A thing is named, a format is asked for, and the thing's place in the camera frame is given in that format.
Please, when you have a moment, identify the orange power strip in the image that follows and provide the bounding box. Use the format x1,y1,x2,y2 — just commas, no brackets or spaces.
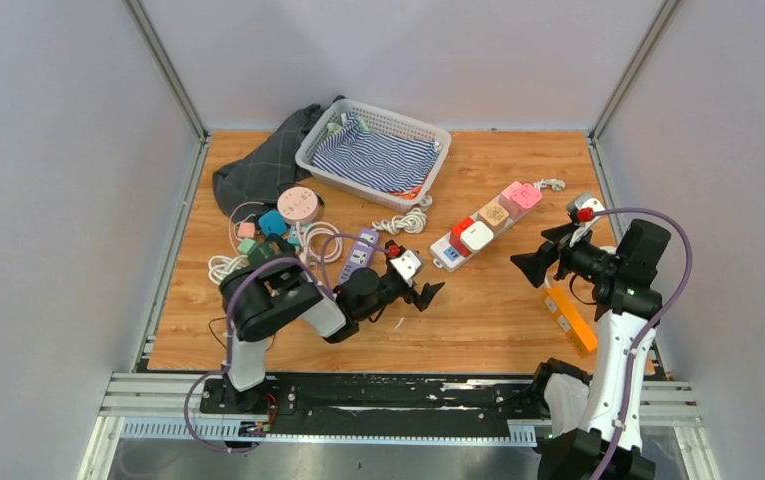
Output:
542,286,598,357

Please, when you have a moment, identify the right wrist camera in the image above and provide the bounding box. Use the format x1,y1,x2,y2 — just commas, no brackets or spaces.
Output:
566,192,606,226

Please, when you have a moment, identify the dark green dragon cube plug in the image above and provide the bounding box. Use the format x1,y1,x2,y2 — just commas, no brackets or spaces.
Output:
247,241,280,265

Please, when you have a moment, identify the white cube plug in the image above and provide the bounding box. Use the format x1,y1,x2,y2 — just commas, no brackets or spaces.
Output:
459,221,494,252

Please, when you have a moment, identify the pink coiled cable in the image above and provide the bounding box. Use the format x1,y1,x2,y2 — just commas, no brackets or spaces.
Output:
295,221,345,266

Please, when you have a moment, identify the cyan power strip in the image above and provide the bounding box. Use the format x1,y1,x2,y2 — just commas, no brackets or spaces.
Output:
286,225,303,251

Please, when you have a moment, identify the purple power strip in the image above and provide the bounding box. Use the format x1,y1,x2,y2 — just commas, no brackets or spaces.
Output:
338,229,380,284

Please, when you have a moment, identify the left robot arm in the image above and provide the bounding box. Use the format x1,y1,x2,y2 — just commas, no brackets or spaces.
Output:
219,250,445,413

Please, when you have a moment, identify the blue cube plug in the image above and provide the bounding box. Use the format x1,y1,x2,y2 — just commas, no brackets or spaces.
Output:
257,210,288,237

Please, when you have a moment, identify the round pink power socket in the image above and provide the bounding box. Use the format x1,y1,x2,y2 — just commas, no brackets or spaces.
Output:
276,185,323,225

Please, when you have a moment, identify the white long power strip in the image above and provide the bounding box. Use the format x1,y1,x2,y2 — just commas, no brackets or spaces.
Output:
430,184,543,273

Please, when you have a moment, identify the small pink plug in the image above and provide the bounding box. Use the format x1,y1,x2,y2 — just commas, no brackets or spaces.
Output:
235,221,257,239

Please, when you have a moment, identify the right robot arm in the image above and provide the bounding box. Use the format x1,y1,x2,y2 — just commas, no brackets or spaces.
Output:
510,219,671,479

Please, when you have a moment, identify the light pink cube plug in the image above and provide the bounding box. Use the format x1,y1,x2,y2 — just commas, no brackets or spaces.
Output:
498,181,525,219

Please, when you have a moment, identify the white cable of purple strip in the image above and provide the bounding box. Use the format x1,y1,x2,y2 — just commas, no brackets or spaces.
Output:
371,195,435,237

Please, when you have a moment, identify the beige cube plug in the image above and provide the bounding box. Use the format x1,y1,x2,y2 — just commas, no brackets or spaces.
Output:
477,200,509,233

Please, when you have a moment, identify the blue striped cloth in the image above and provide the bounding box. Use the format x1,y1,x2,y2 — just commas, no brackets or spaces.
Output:
312,113,440,199

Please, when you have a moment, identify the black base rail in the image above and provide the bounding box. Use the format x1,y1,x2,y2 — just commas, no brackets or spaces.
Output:
191,372,551,441

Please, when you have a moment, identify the white plastic basket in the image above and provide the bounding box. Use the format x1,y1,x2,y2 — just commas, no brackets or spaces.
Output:
295,98,452,212

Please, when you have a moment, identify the red cube plug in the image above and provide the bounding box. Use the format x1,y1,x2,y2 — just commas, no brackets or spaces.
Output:
448,217,477,258

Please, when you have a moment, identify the dark grey checked cloth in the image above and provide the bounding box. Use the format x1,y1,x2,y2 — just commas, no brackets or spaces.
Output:
212,104,325,219

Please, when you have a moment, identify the small green plug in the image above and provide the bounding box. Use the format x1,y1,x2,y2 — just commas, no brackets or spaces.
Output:
237,238,260,256

